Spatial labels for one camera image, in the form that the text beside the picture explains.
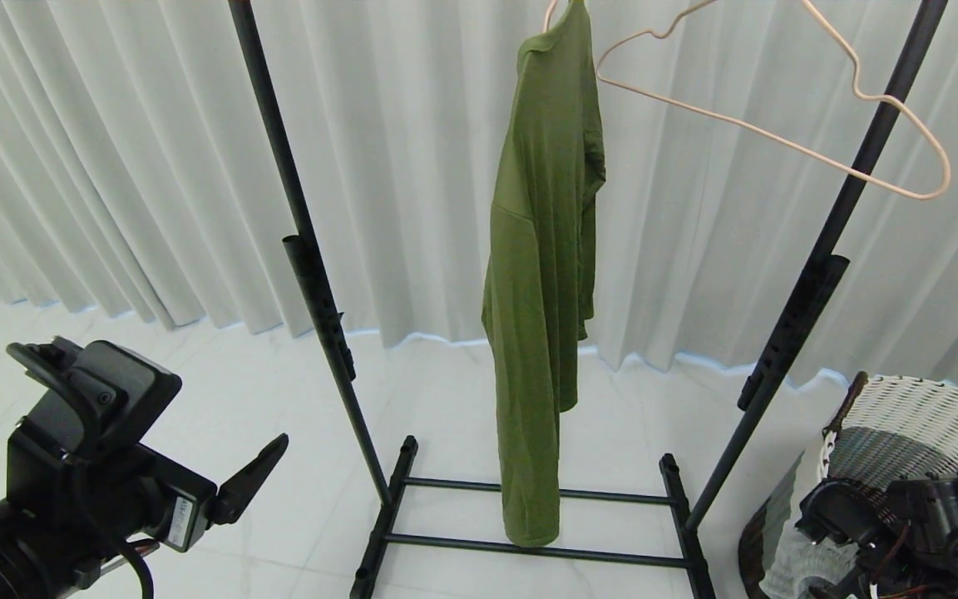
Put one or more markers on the black clothes rack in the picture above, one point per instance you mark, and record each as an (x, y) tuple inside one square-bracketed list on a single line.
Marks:
[(304, 249)]

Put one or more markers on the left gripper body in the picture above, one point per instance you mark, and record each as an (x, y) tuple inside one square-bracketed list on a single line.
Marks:
[(130, 512)]

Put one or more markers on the white laundry basket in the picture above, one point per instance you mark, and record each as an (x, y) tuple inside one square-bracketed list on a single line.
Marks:
[(928, 408)]

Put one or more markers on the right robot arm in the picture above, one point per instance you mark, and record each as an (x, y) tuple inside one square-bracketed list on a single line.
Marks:
[(936, 516)]

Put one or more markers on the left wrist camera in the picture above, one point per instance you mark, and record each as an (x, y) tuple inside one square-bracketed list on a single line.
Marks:
[(113, 391)]

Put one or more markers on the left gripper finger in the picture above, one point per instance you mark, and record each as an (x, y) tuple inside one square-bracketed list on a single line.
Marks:
[(248, 488)]

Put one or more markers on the green printed shirt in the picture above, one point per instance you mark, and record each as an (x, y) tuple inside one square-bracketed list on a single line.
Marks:
[(537, 333)]

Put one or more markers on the white curtain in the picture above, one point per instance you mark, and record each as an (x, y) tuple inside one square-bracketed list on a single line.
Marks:
[(113, 166)]

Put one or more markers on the pink clothes hanger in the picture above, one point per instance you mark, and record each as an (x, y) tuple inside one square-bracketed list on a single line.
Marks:
[(549, 15), (778, 143)]

